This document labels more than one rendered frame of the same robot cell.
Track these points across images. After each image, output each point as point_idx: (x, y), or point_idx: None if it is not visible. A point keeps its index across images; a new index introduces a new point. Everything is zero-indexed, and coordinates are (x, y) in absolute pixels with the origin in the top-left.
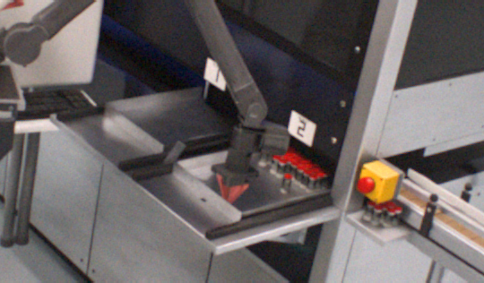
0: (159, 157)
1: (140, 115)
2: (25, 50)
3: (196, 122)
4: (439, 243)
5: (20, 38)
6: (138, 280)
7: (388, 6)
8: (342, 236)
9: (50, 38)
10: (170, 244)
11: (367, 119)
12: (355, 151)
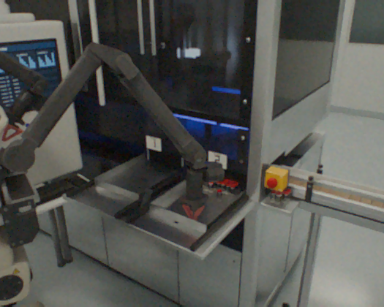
0: (138, 202)
1: (116, 178)
2: (22, 159)
3: (149, 173)
4: (320, 203)
5: (14, 152)
6: (137, 263)
7: (262, 67)
8: (259, 215)
9: (39, 145)
10: (151, 242)
11: (262, 142)
12: (257, 164)
